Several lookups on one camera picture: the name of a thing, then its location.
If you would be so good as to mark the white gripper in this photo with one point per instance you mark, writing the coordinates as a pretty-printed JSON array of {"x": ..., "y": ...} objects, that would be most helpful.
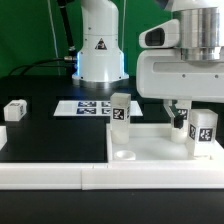
[{"x": 181, "y": 61}]

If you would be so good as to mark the white square table top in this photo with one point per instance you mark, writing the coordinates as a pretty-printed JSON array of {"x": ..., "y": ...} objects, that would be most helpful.
[{"x": 147, "y": 143}]

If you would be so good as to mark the white U-shaped obstacle fence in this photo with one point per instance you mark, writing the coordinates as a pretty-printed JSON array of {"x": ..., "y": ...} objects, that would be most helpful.
[{"x": 116, "y": 174}]

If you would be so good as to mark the white marker base plate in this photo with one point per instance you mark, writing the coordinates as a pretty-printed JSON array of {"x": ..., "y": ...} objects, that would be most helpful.
[{"x": 72, "y": 108}]

